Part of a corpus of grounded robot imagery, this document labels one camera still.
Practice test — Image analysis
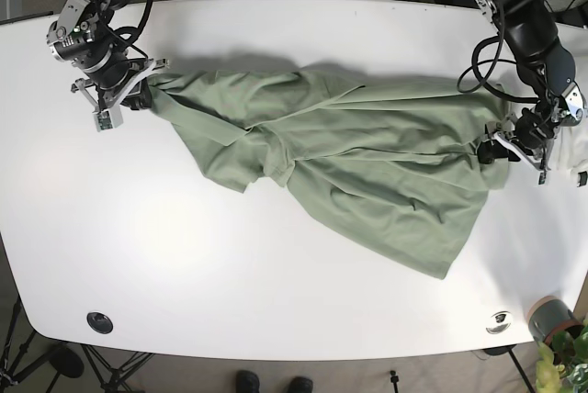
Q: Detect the black table grommet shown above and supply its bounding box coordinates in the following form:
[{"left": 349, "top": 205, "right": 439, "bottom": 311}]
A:
[{"left": 86, "top": 311, "right": 114, "bottom": 334}]

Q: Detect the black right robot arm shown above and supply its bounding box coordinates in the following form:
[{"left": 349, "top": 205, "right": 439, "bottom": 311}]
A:
[{"left": 46, "top": 0, "right": 169, "bottom": 131}]

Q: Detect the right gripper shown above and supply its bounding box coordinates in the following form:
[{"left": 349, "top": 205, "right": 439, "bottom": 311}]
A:
[{"left": 51, "top": 35, "right": 170, "bottom": 132}]

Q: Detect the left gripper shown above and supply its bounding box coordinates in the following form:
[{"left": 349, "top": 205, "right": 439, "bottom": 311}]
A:
[{"left": 476, "top": 90, "right": 585, "bottom": 185}]

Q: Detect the white printed T-shirt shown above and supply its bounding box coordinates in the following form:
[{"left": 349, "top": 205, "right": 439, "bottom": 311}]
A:
[{"left": 549, "top": 109, "right": 588, "bottom": 187}]

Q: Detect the grey plant pot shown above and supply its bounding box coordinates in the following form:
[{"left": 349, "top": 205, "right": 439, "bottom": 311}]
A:
[{"left": 526, "top": 296, "right": 583, "bottom": 345}]

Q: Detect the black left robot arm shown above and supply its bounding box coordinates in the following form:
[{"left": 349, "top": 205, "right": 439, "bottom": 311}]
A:
[{"left": 468, "top": 0, "right": 587, "bottom": 184}]

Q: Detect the green potted plant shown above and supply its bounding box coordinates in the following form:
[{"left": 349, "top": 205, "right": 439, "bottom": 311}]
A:
[{"left": 536, "top": 325, "right": 587, "bottom": 393}]

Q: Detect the sage green T-shirt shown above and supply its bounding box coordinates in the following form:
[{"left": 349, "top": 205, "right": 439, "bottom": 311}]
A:
[{"left": 148, "top": 71, "right": 509, "bottom": 279}]

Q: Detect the silver table grommet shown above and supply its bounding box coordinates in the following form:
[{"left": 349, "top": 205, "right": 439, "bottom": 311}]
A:
[{"left": 485, "top": 311, "right": 513, "bottom": 335}]

